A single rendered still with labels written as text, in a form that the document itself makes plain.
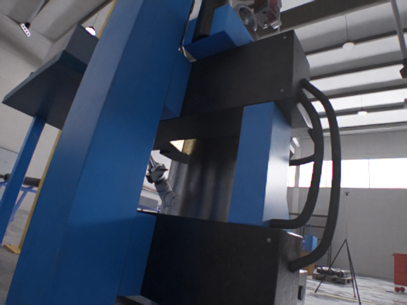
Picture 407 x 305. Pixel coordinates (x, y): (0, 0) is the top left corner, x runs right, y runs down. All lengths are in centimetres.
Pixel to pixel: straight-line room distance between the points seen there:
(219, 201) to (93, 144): 47
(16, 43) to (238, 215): 1236
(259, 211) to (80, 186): 35
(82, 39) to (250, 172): 77
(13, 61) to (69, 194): 1185
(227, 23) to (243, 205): 47
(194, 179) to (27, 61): 1186
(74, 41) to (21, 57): 1147
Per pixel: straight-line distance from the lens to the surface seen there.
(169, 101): 70
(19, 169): 156
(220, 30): 72
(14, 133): 1168
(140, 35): 69
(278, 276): 49
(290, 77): 60
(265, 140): 54
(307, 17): 664
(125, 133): 59
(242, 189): 53
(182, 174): 229
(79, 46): 102
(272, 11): 159
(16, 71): 1222
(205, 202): 84
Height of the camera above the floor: 57
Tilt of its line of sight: 19 degrees up
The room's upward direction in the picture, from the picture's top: 11 degrees clockwise
